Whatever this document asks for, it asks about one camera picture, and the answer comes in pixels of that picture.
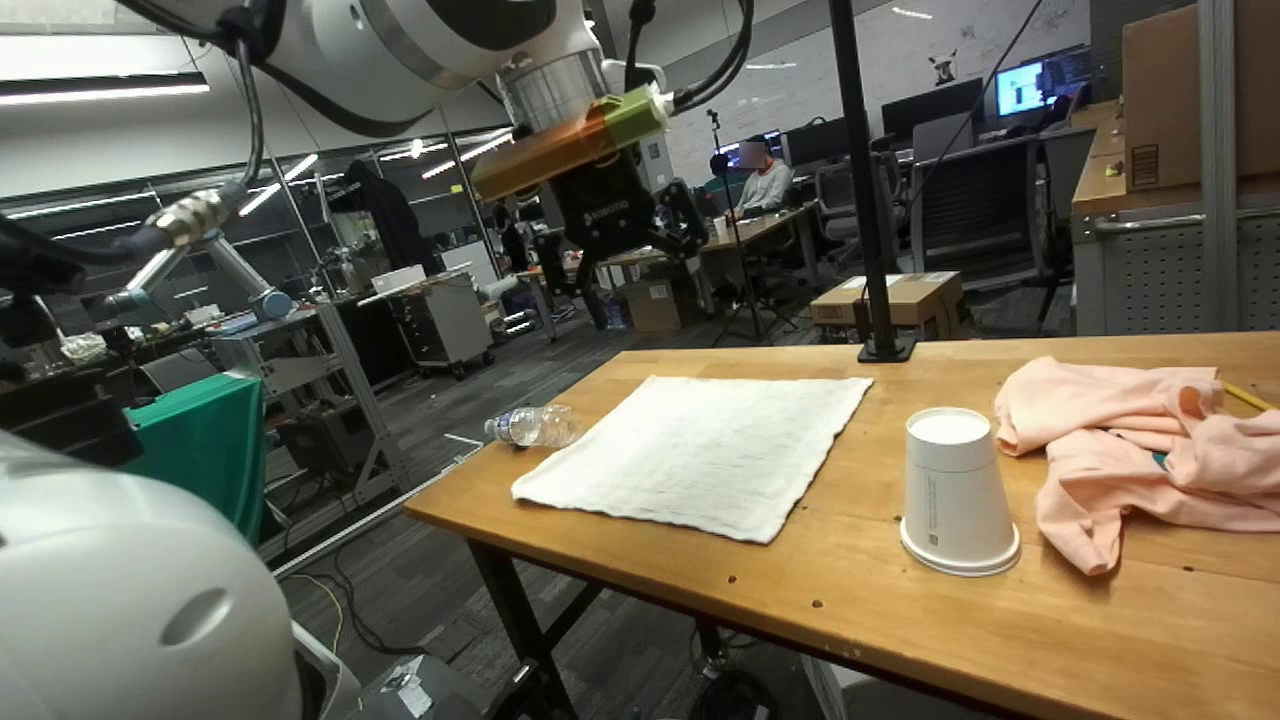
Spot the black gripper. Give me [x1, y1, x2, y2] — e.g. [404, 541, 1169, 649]
[550, 142, 669, 266]

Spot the white terry towel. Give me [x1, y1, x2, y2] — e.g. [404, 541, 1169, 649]
[508, 371, 877, 550]

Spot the seated person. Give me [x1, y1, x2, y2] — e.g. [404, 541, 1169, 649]
[724, 131, 799, 226]

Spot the white rolling cart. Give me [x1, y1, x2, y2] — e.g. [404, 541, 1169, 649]
[394, 270, 498, 380]

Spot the black clamp pole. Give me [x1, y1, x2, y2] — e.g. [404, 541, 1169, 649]
[829, 0, 919, 370]

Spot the flat cardboard box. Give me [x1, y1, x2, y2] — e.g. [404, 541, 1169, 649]
[807, 270, 967, 341]

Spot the lit computer monitor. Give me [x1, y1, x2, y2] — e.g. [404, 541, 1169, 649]
[990, 51, 1098, 127]

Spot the white paper cup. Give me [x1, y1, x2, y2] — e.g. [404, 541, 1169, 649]
[897, 403, 1027, 582]

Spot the teal bin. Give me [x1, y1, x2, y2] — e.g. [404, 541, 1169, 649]
[121, 370, 272, 550]

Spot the drawer cabinet with wooden top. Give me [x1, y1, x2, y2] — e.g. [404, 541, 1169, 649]
[1067, 95, 1280, 338]

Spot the tall cardboard box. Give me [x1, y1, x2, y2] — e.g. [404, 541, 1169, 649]
[1117, 0, 1280, 192]

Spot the pink crumpled cloth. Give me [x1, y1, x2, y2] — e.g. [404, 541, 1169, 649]
[990, 351, 1280, 582]

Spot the white rounded dome housing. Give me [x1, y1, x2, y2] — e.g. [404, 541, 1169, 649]
[0, 428, 307, 720]

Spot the yellow pencil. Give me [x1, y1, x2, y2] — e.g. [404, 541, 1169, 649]
[1221, 380, 1280, 420]

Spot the black arm cable with connector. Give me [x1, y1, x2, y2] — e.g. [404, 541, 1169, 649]
[614, 0, 760, 122]

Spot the black table frame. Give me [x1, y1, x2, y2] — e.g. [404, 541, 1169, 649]
[461, 538, 805, 720]

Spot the grey metal post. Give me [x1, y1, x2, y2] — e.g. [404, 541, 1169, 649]
[1191, 0, 1242, 338]

